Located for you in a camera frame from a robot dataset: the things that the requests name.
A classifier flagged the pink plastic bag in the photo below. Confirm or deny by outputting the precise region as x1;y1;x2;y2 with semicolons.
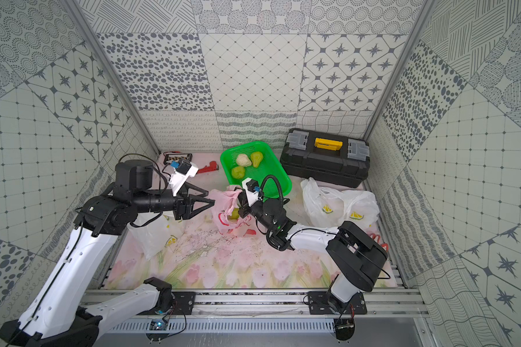
208;189;260;238

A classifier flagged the lemon print plastic bag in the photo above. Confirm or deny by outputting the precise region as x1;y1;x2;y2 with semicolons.
127;212;185;260

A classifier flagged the green pear top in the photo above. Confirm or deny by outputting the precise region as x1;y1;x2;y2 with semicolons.
250;151;264;168

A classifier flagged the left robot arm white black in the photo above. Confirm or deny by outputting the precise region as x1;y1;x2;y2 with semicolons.
0;158;214;346

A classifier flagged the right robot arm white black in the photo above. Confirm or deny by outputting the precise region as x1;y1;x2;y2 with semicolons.
238;189;388;311

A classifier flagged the red pipe wrench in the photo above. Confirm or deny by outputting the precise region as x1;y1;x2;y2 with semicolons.
197;160;219;174

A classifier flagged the black screw bit case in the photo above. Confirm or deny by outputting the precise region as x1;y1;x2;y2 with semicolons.
163;152;192;165

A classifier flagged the green plastic basket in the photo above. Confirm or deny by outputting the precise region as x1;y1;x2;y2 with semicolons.
220;141;292;197

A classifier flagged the red white work glove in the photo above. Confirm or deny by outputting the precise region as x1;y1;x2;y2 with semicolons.
368;232;389;252

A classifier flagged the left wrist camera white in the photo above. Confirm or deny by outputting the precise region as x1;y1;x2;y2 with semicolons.
169;158;198;197

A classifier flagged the black toolbox yellow handle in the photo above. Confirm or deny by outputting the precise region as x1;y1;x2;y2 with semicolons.
280;128;370;188

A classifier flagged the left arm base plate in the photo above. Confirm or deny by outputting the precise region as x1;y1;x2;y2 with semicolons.
143;291;196;316

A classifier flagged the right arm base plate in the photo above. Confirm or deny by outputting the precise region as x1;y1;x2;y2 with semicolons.
303;291;368;315

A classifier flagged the aluminium front rail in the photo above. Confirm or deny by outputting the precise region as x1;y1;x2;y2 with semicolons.
71;288;431;320

